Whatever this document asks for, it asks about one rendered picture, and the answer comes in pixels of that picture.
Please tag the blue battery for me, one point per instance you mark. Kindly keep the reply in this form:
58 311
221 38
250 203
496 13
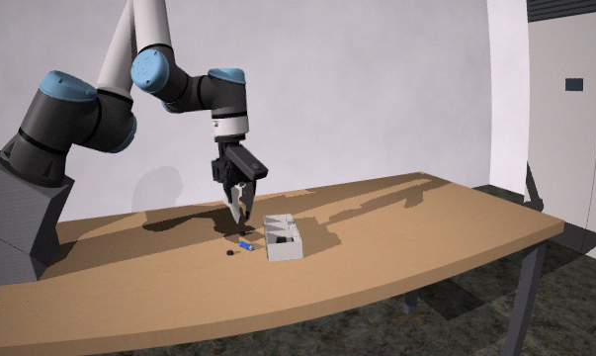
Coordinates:
246 245

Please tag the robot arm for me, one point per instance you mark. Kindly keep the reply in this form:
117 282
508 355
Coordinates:
67 110

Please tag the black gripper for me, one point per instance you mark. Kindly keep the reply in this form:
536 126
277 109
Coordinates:
225 169

